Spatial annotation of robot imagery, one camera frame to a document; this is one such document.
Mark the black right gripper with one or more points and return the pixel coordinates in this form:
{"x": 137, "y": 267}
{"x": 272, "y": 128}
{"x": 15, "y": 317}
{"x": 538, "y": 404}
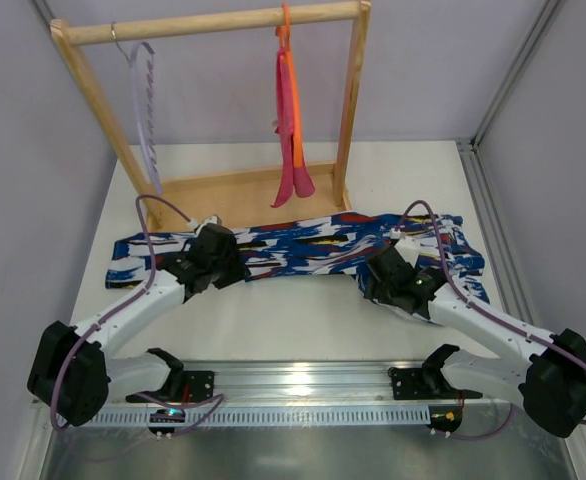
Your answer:
{"x": 380, "y": 282}

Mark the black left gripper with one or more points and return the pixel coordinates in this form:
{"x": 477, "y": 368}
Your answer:
{"x": 230, "y": 270}

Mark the blue white red patterned trousers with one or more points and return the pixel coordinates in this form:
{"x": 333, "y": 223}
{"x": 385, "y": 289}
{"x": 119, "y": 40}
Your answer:
{"x": 342, "y": 243}

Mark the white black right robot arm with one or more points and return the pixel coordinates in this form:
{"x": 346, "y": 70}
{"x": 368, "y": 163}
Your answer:
{"x": 537, "y": 371}

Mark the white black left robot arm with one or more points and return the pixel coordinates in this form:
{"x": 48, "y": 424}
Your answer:
{"x": 76, "y": 371}

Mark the pink cloth on hanger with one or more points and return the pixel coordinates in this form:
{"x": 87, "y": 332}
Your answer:
{"x": 292, "y": 181}

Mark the lilac plastic hanger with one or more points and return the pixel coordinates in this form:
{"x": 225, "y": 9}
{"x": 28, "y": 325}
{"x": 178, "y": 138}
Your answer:
{"x": 141, "y": 63}

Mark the orange plastic hanger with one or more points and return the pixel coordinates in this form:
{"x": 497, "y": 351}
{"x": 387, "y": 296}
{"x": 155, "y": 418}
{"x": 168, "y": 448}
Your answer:
{"x": 287, "y": 94}

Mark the wooden clothes rack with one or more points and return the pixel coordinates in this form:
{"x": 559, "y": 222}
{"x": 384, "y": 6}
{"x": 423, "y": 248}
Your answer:
{"x": 214, "y": 104}

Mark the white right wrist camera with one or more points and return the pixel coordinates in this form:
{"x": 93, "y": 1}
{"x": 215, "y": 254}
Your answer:
{"x": 407, "y": 247}

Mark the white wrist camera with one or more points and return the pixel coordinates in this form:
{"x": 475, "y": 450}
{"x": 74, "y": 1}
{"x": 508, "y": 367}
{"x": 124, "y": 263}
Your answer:
{"x": 195, "y": 225}
{"x": 407, "y": 247}

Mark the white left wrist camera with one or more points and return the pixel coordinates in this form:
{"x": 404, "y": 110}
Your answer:
{"x": 195, "y": 225}

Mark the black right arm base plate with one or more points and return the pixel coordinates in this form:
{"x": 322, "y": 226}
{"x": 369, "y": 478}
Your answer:
{"x": 419, "y": 384}

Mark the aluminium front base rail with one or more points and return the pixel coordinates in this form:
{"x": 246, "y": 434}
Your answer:
{"x": 298, "y": 382}

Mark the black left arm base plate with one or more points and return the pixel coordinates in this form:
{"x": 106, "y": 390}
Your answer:
{"x": 186, "y": 386}

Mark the slotted grey cable duct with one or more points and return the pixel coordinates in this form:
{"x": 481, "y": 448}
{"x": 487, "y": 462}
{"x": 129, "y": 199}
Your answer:
{"x": 236, "y": 415}

